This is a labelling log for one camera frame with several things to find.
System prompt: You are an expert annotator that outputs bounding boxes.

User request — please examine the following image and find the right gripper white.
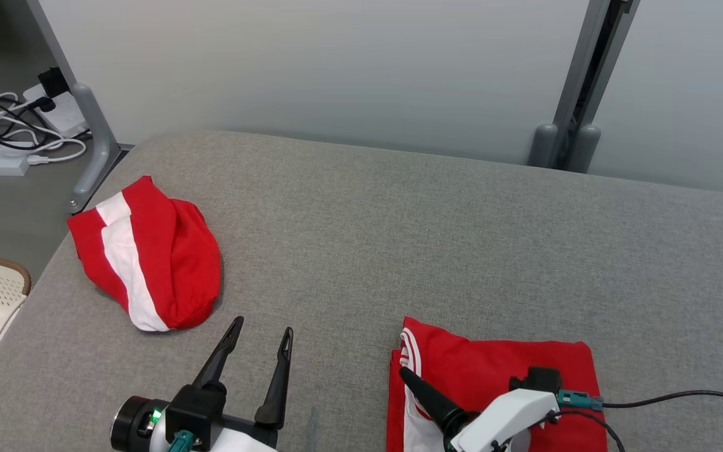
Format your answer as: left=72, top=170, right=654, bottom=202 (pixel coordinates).
left=399, top=367, right=560, bottom=452

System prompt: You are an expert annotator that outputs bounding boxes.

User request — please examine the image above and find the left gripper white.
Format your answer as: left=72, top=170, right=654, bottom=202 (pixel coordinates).
left=192, top=316, right=294, bottom=452

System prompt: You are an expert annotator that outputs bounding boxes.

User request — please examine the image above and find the red Bulls 23 jersey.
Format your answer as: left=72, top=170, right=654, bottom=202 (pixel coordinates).
left=387, top=316, right=608, bottom=452

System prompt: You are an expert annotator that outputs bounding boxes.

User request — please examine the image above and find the red shorts white stripe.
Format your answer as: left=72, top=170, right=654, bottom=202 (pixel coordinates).
left=67, top=176, right=223, bottom=333

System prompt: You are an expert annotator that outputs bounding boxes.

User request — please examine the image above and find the black power plug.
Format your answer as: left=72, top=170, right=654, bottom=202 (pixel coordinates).
left=38, top=67, right=73, bottom=100

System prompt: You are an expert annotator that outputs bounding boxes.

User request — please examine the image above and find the right camera cable teal plug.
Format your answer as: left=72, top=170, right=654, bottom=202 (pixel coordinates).
left=557, top=389, right=723, bottom=428

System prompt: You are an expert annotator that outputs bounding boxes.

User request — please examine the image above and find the right arm braided black cable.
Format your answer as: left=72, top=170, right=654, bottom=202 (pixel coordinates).
left=547, top=408, right=626, bottom=452

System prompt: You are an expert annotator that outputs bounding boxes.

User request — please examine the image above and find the grey metal frame leg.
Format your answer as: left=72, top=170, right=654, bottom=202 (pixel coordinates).
left=26, top=0, right=125, bottom=215

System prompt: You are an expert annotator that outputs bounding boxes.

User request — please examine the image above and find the grey metal partition post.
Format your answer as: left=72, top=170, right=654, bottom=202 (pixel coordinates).
left=528, top=0, right=642, bottom=174

